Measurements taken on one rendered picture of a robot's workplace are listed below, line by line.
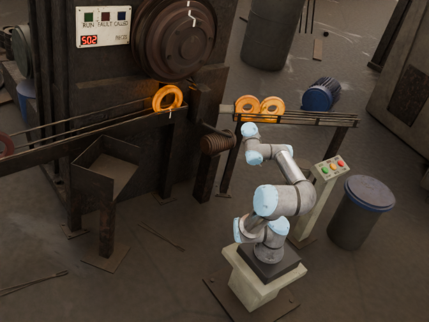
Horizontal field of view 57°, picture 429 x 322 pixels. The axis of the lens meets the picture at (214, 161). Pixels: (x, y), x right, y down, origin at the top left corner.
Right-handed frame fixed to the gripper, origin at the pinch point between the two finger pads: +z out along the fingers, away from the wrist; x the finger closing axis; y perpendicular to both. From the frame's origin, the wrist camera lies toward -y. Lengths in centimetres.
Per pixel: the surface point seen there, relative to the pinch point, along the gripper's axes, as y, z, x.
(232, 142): -32.2, 19.6, -1.2
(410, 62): -61, 138, 198
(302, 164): 4.1, 29.5, 23.6
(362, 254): 54, 90, 26
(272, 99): -31.1, 6.5, 32.4
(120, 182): -13, -39, -63
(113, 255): -13, 9, -96
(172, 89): -51, -30, -15
